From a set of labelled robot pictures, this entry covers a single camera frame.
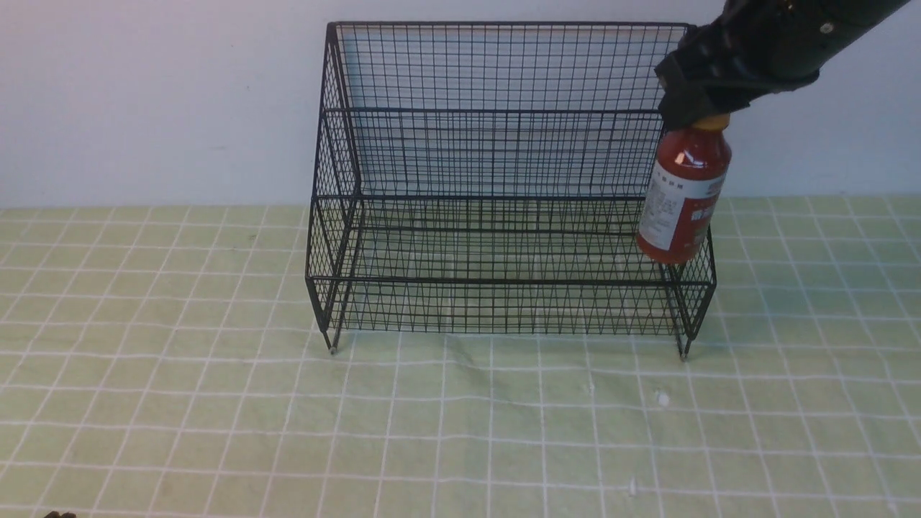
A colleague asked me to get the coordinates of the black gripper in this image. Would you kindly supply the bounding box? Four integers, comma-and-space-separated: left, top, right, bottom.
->
654, 0, 828, 132

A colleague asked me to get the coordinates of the red sauce bottle yellow cap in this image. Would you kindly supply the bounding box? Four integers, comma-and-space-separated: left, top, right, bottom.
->
636, 114, 732, 265

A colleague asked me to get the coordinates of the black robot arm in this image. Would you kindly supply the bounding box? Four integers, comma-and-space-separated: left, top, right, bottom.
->
655, 1, 904, 131

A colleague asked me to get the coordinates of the green checkered tablecloth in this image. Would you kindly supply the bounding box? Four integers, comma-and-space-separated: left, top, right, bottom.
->
1, 196, 920, 517

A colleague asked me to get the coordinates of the black wire mesh rack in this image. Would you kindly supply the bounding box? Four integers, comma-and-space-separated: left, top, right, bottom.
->
305, 21, 717, 360

